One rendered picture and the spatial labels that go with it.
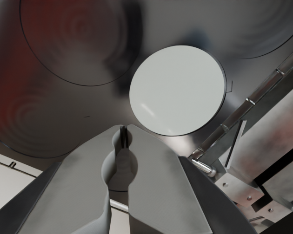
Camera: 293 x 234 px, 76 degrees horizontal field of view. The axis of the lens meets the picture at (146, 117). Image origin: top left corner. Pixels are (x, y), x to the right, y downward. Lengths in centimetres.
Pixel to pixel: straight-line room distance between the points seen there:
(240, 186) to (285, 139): 9
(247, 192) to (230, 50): 20
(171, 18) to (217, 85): 8
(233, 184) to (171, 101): 15
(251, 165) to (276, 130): 6
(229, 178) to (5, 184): 38
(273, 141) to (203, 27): 19
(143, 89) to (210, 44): 8
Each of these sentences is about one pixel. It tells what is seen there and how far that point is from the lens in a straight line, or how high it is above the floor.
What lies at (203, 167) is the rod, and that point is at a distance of 27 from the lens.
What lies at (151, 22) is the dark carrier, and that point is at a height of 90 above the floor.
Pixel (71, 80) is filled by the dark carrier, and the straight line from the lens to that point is 20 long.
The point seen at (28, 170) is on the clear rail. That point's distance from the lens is 28.
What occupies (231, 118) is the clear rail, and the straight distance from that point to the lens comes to 23.
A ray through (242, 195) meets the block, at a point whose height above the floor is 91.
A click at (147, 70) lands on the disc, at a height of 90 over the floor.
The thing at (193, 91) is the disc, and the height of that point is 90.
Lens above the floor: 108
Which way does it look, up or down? 62 degrees down
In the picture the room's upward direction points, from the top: 172 degrees clockwise
